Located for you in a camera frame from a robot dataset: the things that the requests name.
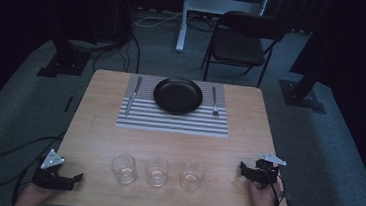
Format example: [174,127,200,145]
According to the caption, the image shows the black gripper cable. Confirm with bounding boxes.
[255,161,317,206]
[0,125,68,206]

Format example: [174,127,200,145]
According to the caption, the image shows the clear drinking glass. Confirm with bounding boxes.
[178,158,208,192]
[109,152,139,186]
[143,155,171,189]

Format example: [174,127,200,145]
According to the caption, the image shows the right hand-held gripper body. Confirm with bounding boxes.
[252,152,288,192]

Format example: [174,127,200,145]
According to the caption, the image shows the black folding chair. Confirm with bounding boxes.
[199,8,292,91]

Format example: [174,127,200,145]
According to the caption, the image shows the silver table knife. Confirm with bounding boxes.
[125,74,144,119]

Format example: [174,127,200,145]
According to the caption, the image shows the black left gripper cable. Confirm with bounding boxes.
[0,125,68,206]

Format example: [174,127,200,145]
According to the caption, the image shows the white floor cable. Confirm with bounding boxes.
[132,7,184,32]

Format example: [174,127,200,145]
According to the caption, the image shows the black floor cables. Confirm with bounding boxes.
[91,29,144,77]

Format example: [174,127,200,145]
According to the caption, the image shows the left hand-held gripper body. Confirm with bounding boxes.
[30,146,68,191]

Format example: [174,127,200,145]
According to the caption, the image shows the person's left hand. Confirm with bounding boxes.
[12,181,61,206]

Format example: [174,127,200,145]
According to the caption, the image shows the black round plate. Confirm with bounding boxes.
[151,75,205,118]

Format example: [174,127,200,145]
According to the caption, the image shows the person's right hand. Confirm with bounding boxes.
[245,178,283,206]

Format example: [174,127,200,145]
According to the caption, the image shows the black stand with base plate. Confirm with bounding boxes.
[36,0,103,82]
[277,25,334,115]

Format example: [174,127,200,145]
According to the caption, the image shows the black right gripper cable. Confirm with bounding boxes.
[255,161,317,206]

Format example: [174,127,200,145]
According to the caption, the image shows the silver fork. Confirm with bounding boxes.
[209,85,223,117]

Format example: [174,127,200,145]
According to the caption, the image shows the small black floor object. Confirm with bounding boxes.
[63,95,74,113]

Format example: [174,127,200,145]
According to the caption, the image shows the grey striped placemat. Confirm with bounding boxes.
[115,72,234,139]

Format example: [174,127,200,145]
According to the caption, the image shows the white metal desk frame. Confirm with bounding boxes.
[174,0,272,60]

